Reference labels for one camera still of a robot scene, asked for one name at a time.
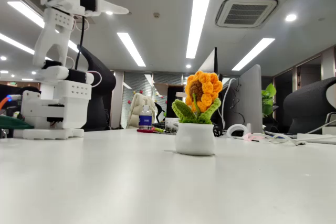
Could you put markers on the long ceiling strip light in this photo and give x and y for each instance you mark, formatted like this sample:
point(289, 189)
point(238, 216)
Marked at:
point(23, 11)
point(131, 49)
point(15, 44)
point(200, 11)
point(253, 54)

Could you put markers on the pink soft strip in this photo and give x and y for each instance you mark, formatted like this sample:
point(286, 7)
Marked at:
point(249, 137)

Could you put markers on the grey computer monitor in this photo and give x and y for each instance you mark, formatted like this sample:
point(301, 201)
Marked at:
point(249, 98)

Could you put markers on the black mesh office chair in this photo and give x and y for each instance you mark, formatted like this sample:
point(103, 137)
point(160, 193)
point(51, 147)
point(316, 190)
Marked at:
point(307, 103)
point(102, 82)

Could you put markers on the red pen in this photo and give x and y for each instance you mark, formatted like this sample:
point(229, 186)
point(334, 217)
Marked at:
point(145, 130)

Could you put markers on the open brown cardboard box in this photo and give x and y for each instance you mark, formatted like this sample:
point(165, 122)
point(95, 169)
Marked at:
point(164, 87)

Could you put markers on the white tape roll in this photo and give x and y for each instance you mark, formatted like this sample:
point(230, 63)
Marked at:
point(236, 126)

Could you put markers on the crochet sunflower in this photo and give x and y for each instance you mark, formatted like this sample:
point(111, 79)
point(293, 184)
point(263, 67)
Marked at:
point(194, 140)

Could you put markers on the ceiling smoke detector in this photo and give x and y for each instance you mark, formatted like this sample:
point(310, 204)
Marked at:
point(156, 15)

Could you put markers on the white flat box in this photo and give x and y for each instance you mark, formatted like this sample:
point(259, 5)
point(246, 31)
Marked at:
point(179, 95)

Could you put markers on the clear water bottle blue label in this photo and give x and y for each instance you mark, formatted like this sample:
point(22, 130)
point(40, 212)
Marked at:
point(145, 120)

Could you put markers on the green yellow marker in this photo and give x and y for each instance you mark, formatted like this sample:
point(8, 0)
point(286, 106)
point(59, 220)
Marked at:
point(158, 129)

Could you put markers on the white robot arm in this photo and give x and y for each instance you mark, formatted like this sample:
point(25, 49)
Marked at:
point(71, 95)

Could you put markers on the dark green tray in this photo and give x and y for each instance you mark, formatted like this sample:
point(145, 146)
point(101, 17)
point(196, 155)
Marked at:
point(13, 123)

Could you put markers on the clear plastic parts box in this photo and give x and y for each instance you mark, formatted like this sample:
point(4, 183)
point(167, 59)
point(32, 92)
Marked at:
point(170, 125)

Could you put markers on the green leafy plant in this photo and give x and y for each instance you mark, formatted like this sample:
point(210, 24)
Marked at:
point(267, 98)

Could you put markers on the round ceiling downlight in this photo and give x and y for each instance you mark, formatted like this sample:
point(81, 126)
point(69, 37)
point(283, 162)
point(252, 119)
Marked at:
point(291, 17)

